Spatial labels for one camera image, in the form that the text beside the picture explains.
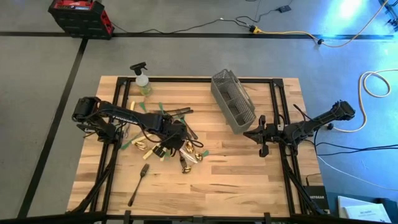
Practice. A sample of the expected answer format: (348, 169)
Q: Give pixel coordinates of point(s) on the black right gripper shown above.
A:
(278, 133)

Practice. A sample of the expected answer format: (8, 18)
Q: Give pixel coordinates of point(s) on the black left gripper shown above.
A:
(172, 133)

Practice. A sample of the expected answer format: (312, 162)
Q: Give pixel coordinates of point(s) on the black spoon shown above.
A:
(193, 134)

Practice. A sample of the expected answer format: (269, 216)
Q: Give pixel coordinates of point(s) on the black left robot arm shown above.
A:
(124, 116)

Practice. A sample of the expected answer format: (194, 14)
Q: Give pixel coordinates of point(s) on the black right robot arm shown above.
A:
(326, 116)

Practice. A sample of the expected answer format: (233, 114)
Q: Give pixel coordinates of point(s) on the grey mesh cutlery caddy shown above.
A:
(217, 90)

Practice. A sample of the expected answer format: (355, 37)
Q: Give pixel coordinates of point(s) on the clear spray bottle black trigger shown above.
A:
(142, 80)

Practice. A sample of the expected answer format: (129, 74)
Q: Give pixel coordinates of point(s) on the white cardboard box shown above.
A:
(360, 211)

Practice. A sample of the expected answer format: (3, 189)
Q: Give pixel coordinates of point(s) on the black power adapter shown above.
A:
(284, 9)

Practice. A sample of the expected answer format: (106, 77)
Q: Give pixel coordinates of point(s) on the red and black tool case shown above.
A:
(81, 18)

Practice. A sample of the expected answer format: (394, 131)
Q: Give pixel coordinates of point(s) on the black stand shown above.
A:
(392, 23)

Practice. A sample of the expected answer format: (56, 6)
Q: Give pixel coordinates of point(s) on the black aluminium table frame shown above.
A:
(186, 80)

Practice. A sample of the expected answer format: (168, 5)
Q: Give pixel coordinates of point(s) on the black network switch box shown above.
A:
(315, 199)

